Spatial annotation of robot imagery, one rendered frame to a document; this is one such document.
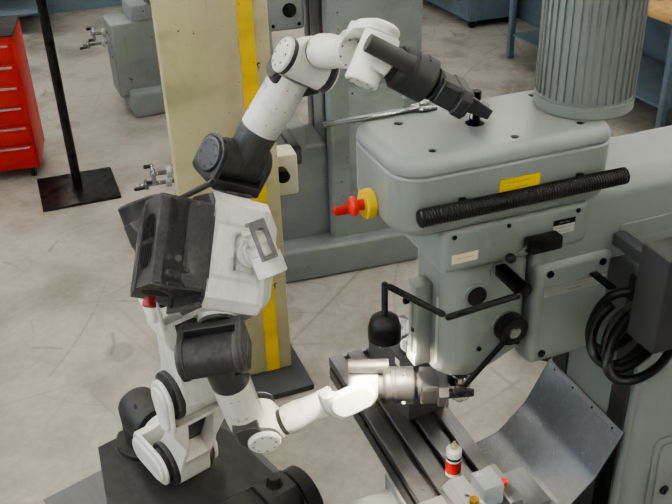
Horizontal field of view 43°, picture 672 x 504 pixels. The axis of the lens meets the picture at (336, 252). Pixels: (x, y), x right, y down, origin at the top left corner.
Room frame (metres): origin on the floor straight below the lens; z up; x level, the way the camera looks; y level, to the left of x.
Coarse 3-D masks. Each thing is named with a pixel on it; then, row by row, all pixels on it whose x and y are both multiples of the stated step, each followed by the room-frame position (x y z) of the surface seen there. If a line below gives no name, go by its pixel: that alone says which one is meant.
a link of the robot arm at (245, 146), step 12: (240, 132) 1.78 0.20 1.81; (252, 132) 1.76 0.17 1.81; (228, 144) 1.75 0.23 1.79; (240, 144) 1.77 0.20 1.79; (252, 144) 1.76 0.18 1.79; (264, 144) 1.76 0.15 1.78; (228, 156) 1.73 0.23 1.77; (240, 156) 1.76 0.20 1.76; (252, 156) 1.76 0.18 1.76; (264, 156) 1.78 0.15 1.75; (228, 168) 1.73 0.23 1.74; (240, 168) 1.75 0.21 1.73; (252, 168) 1.77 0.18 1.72; (264, 168) 1.79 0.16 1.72; (240, 180) 1.78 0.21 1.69; (252, 180) 1.78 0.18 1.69
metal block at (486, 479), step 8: (480, 472) 1.47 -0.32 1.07; (488, 472) 1.47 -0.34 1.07; (472, 480) 1.46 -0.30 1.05; (480, 480) 1.44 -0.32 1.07; (488, 480) 1.44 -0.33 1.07; (496, 480) 1.44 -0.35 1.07; (480, 488) 1.43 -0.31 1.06; (488, 488) 1.42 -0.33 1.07; (496, 488) 1.42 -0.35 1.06; (480, 496) 1.43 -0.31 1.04; (488, 496) 1.42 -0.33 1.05; (496, 496) 1.42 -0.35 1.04
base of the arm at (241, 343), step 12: (192, 324) 1.55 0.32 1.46; (204, 324) 1.55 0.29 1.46; (216, 324) 1.54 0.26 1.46; (228, 324) 1.54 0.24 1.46; (240, 324) 1.53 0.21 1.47; (180, 336) 1.52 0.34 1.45; (192, 336) 1.54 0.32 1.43; (240, 336) 1.50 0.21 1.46; (180, 348) 1.49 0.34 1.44; (240, 348) 1.47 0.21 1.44; (180, 360) 1.47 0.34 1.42; (240, 360) 1.46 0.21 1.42; (180, 372) 1.46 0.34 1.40
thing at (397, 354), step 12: (408, 324) 1.99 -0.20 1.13; (408, 336) 1.93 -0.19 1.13; (372, 348) 1.98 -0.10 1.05; (384, 348) 1.93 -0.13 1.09; (396, 348) 1.90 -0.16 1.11; (396, 360) 1.87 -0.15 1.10; (408, 360) 1.84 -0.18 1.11; (408, 408) 1.81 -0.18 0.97; (420, 408) 1.83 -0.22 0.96; (432, 408) 1.85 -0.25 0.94
